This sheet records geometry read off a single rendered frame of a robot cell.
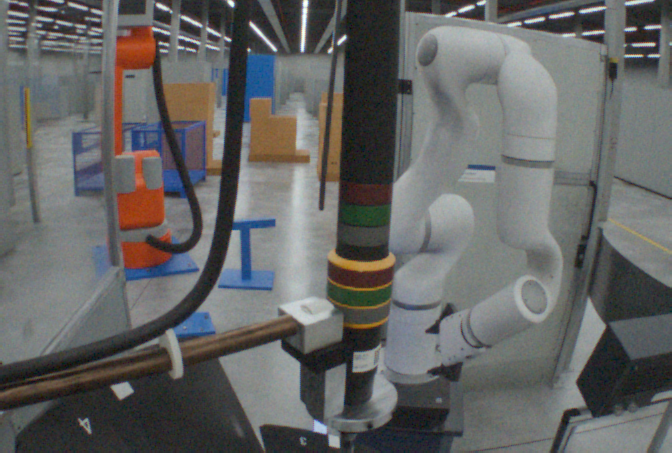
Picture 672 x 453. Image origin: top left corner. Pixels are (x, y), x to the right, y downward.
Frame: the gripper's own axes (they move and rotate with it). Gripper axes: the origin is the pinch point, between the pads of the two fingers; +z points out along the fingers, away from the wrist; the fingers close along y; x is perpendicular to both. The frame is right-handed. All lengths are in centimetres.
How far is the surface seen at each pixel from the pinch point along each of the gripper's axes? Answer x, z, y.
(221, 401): 48, -38, -19
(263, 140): -77, 651, 586
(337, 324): 44, -57, -16
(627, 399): -34.4, -23.0, -17.5
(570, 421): -24.9, -14.1, -19.6
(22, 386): 61, -59, -24
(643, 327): -33.4, -31.1, -4.1
